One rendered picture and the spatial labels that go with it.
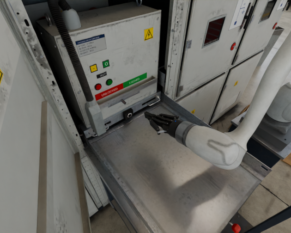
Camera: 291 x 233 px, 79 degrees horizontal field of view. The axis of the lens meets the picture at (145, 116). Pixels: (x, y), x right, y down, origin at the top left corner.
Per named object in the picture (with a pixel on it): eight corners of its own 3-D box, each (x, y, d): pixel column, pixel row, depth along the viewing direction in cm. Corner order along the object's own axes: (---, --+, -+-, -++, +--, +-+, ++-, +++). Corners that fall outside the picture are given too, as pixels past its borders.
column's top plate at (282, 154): (259, 103, 136) (260, 101, 134) (311, 132, 115) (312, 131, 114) (230, 122, 122) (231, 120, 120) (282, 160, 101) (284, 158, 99)
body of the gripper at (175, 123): (175, 144, 69) (160, 135, 76) (190, 133, 72) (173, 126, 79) (172, 128, 65) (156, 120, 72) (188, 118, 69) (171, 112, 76)
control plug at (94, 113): (106, 131, 87) (100, 105, 74) (98, 137, 85) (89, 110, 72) (99, 122, 91) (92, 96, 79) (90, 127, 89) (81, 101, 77)
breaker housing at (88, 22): (157, 93, 115) (161, 9, 81) (87, 130, 93) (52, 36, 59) (115, 63, 143) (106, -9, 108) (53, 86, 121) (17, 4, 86)
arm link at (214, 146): (178, 145, 61) (196, 155, 69) (220, 168, 49) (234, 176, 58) (193, 118, 61) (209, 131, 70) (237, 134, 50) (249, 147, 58)
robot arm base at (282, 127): (262, 104, 124) (265, 97, 120) (297, 121, 111) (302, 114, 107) (247, 115, 116) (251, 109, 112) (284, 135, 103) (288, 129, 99)
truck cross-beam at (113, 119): (160, 98, 119) (160, 91, 114) (86, 138, 95) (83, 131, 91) (155, 95, 121) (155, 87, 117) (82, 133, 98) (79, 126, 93)
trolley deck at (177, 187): (262, 178, 87) (268, 172, 83) (174, 288, 60) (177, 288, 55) (167, 107, 124) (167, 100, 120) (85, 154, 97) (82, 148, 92)
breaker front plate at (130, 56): (157, 94, 114) (162, 12, 80) (88, 131, 93) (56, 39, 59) (155, 93, 115) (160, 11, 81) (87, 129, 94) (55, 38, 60)
